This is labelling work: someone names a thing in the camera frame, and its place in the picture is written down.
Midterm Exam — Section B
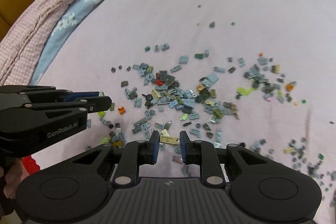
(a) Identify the tan brick plate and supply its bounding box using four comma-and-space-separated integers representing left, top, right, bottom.
159, 135, 179, 146

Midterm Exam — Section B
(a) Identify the small orange clip brick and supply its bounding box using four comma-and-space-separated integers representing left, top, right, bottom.
117, 106, 126, 115

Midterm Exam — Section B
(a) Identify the red mat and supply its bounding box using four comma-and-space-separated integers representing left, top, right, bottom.
22, 156, 41, 175

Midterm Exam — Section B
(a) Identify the pink checked quilt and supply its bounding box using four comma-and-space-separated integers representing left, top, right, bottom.
1, 0, 75, 85

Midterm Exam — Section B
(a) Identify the lime green brick piece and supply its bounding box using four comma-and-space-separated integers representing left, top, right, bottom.
236, 87, 256, 96

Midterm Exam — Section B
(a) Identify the grey square brick plate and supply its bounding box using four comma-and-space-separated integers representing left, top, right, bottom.
207, 73, 219, 84

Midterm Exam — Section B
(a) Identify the green brick plate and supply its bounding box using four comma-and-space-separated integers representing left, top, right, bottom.
194, 53, 204, 59

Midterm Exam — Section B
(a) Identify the orange round brick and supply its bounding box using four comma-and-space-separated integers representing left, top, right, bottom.
285, 84, 294, 92

